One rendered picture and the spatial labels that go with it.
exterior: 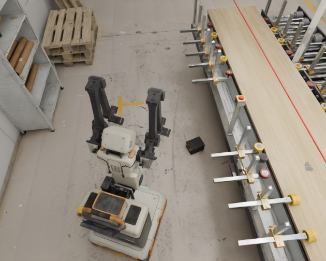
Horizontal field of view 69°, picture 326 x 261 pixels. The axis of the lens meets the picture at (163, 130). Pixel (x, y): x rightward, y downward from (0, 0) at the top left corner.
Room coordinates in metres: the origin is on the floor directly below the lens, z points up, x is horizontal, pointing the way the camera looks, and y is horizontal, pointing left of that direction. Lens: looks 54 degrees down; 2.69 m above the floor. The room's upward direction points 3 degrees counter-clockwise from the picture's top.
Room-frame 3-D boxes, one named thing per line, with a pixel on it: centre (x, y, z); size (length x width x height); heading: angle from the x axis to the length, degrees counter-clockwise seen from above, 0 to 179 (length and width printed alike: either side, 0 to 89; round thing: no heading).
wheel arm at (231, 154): (1.07, -0.64, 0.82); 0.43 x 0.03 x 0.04; 93
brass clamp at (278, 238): (0.34, -0.73, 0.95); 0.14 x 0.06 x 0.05; 3
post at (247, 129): (1.11, -0.68, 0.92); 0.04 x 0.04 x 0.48; 3
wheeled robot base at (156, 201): (0.74, 0.40, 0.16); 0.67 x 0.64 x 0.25; 160
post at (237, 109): (1.37, -0.67, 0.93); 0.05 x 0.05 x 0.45; 3
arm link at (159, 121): (1.11, 0.03, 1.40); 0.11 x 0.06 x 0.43; 70
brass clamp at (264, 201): (0.59, -0.71, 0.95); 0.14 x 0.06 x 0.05; 3
